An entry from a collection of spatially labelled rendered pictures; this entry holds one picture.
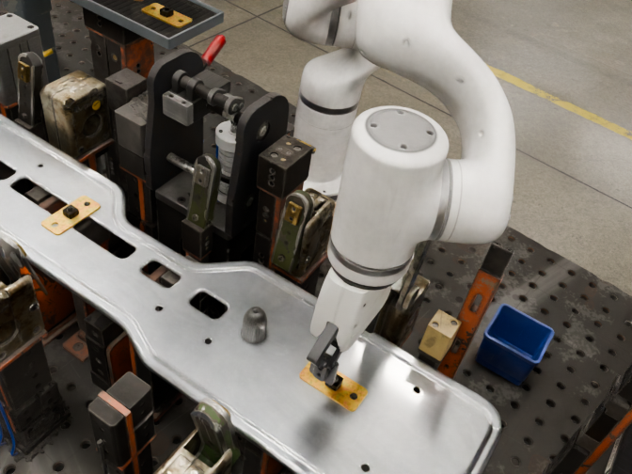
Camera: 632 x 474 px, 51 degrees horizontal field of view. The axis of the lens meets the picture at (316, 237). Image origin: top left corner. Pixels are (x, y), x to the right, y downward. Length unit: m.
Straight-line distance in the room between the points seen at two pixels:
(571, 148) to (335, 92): 2.18
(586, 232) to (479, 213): 2.29
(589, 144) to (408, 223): 2.84
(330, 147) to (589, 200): 1.87
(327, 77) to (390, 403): 0.65
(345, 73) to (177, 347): 0.62
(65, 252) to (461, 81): 0.61
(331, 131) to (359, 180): 0.75
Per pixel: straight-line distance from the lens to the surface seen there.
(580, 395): 1.36
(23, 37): 1.26
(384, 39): 0.61
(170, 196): 1.11
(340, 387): 0.85
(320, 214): 0.95
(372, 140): 0.55
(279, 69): 3.34
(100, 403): 0.85
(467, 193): 0.59
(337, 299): 0.66
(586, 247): 2.80
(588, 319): 1.49
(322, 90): 1.26
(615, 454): 0.89
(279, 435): 0.81
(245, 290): 0.93
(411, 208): 0.57
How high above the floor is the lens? 1.71
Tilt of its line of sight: 44 degrees down
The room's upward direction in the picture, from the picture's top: 10 degrees clockwise
